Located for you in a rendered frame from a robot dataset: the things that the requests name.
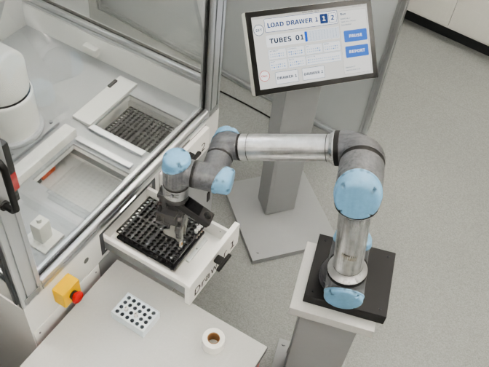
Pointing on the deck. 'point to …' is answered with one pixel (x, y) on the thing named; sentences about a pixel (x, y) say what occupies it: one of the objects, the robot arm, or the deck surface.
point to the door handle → (9, 191)
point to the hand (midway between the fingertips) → (182, 237)
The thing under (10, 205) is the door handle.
